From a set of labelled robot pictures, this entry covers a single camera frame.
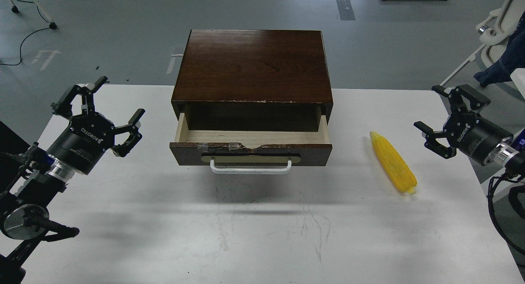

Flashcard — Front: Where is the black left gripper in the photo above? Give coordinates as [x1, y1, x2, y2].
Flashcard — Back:
[46, 76, 146, 175]

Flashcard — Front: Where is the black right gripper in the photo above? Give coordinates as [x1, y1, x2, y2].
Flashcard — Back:
[413, 85, 513, 166]

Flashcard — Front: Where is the yellow corn cob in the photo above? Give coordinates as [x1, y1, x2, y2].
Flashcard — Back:
[369, 131, 418, 195]

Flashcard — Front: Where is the wooden drawer with white handle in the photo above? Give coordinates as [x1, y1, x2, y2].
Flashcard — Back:
[169, 103, 333, 167]

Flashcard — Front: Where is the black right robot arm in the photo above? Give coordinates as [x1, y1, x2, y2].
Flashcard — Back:
[414, 85, 524, 254]

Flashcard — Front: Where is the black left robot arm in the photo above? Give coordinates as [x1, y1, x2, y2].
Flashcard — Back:
[1, 76, 145, 284]

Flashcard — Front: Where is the blue denim garment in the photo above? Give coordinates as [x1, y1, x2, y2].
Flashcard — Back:
[474, 21, 525, 87]

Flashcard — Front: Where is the white stand leg with caster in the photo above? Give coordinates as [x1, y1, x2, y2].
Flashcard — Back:
[9, 0, 58, 30]

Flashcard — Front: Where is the dark wooden cabinet box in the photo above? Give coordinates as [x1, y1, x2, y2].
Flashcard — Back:
[171, 28, 333, 117]

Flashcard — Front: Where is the grey floor tape strip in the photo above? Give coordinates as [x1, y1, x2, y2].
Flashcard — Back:
[336, 0, 356, 21]

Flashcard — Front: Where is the black floor cable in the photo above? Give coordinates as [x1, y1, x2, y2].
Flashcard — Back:
[0, 0, 55, 66]

